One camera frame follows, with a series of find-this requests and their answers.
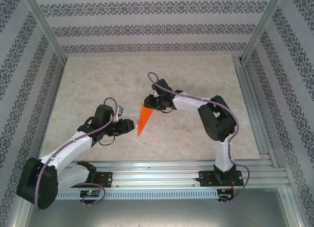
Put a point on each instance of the orange paper sheet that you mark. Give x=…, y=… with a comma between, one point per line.
x=144, y=119

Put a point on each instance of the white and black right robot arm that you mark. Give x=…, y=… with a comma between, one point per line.
x=186, y=103

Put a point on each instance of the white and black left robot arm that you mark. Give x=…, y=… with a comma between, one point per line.
x=71, y=148

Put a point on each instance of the grey metal panel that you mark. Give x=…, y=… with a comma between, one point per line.
x=157, y=214

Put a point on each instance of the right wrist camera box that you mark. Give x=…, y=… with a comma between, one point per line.
x=153, y=90

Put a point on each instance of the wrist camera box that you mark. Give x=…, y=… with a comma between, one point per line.
x=120, y=110
x=153, y=90

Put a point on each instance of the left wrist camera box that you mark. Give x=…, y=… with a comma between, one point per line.
x=120, y=110

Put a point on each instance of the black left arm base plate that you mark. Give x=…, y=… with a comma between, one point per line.
x=108, y=178

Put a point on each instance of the aluminium mounting rail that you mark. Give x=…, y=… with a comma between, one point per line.
x=157, y=175

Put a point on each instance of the aluminium side rail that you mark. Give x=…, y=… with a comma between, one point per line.
x=248, y=89

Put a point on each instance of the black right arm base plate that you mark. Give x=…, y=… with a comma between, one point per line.
x=204, y=179

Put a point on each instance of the aluminium frame post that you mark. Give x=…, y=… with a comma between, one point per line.
x=45, y=28
x=263, y=25
x=17, y=220
x=294, y=212

